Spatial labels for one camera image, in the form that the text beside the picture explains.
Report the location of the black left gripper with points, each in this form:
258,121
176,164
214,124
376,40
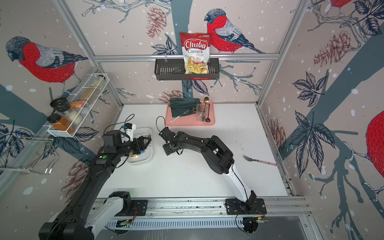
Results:
142,146

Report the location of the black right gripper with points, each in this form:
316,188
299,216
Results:
167,153

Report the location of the white storage box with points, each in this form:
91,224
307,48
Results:
148,155

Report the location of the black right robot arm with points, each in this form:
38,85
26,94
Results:
218,157

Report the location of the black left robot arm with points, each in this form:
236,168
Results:
74,222

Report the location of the pink silicone mat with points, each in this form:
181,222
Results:
191,120

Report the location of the dark green cloth napkin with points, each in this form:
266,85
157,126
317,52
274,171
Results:
183,106

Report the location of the clear ribbed glass cup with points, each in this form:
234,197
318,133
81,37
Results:
200,112

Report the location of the gold long spoon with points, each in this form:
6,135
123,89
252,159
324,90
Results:
206,109

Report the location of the orange spice jar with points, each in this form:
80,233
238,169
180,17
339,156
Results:
61,123

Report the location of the black lid spice jar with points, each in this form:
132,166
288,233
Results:
62,105

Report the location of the Chuba cassava chips bag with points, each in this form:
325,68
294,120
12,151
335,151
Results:
196,52

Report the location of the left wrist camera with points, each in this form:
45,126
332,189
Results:
129,129

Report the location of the white handled fork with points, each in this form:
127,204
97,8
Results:
179,116

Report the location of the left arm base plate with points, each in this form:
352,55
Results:
137,208

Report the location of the black wall basket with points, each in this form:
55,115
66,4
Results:
174,70

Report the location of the pink handled fork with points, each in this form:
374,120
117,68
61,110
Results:
259,161

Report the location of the white wire spice rack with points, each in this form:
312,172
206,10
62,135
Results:
83,100

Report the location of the metal wire hook rack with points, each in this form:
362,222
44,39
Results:
30,155

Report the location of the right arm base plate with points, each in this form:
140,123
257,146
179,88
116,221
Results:
236,207

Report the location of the aluminium front rail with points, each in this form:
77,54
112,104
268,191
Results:
159,208

